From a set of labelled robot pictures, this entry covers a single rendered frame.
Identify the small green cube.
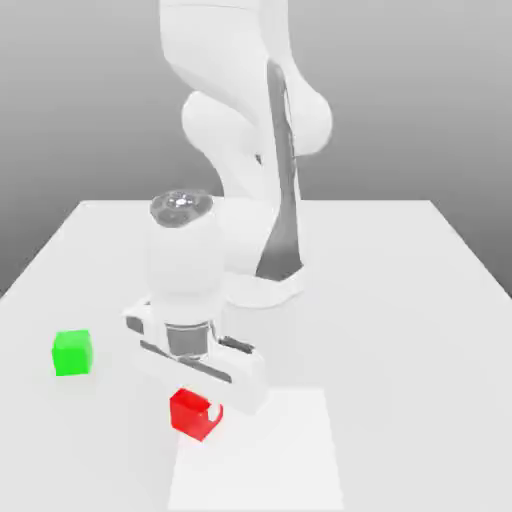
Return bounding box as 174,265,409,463
51,328,94,378

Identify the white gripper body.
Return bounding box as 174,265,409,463
135,338,269,416

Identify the small red cube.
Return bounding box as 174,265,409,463
169,387,224,443

